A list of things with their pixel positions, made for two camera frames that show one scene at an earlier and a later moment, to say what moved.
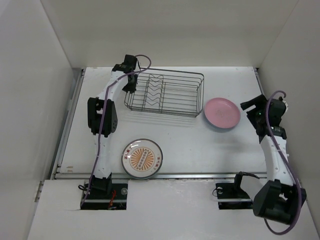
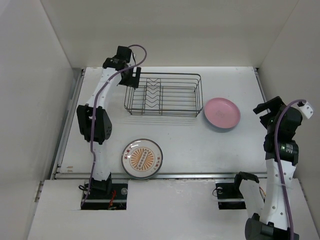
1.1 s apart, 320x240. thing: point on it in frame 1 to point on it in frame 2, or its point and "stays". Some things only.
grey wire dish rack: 167,92 stays
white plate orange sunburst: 142,158 stays
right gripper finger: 259,101 to 275,102
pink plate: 222,112 stays
